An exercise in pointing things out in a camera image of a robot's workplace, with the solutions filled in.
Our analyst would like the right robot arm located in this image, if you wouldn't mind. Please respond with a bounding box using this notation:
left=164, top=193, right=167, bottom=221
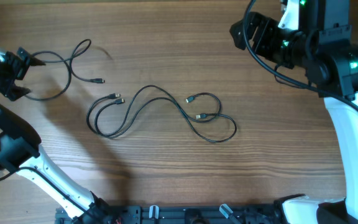
left=229, top=0, right=358, bottom=223

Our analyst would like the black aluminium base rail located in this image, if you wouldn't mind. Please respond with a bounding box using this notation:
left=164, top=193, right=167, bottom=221
left=55, top=204, right=280, bottom=224

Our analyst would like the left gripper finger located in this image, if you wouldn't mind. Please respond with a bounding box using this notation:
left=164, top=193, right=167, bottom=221
left=6, top=84, right=31, bottom=101
left=17, top=47, right=45, bottom=66

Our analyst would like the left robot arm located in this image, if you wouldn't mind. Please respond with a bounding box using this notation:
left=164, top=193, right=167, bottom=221
left=0, top=48, right=114, bottom=223

